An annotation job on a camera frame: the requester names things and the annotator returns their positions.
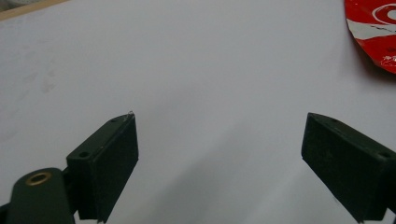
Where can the red and white sauce packet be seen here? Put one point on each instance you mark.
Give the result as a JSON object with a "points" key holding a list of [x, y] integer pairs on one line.
{"points": [[375, 31]]}

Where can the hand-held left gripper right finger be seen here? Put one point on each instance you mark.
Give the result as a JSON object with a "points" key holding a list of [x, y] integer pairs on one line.
{"points": [[348, 165]]}

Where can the wooden table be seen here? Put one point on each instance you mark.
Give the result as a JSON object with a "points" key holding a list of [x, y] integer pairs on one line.
{"points": [[28, 7]]}

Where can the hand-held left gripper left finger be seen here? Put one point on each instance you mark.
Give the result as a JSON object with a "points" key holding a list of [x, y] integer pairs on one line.
{"points": [[102, 168]]}

